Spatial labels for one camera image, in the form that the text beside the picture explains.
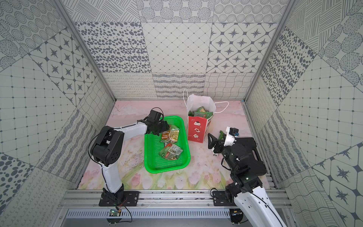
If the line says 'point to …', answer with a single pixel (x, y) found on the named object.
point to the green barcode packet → (200, 112)
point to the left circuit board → (115, 213)
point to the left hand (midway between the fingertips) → (166, 125)
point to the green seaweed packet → (170, 152)
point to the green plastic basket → (154, 162)
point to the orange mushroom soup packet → (165, 137)
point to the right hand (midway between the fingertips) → (215, 135)
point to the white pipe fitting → (214, 154)
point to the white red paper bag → (198, 127)
